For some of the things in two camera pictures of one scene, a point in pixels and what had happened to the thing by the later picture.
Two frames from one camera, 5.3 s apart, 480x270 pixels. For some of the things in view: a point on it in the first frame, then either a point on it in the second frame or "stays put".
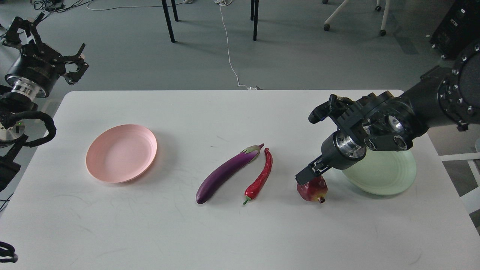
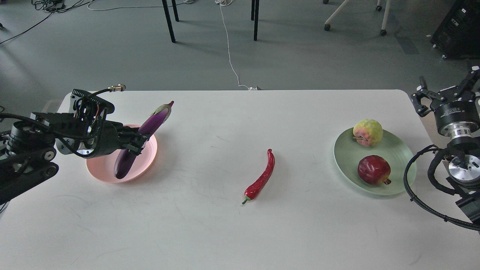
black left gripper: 38,67 to 108,139
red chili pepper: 250,190 stays put
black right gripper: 339,150 to 456,117
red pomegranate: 314,190 to 374,170
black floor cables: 50,6 stays put
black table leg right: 254,8 stays put
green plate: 383,172 stays put
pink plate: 121,153 stays put
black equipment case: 459,28 stays put
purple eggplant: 223,172 to 147,128
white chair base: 378,8 stays put
